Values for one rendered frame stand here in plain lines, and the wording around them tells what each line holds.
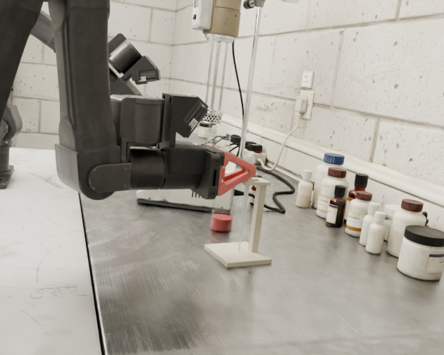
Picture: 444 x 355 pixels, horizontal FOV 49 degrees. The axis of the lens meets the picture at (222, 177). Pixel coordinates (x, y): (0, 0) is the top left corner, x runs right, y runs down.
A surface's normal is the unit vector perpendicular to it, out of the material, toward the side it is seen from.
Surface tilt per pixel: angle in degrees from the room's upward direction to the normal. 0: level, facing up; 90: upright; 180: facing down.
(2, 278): 0
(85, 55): 91
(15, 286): 0
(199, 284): 0
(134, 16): 90
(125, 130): 90
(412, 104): 90
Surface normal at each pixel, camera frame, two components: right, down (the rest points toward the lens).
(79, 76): 0.61, 0.23
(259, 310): 0.11, -0.97
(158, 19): 0.30, 0.22
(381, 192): -0.94, -0.04
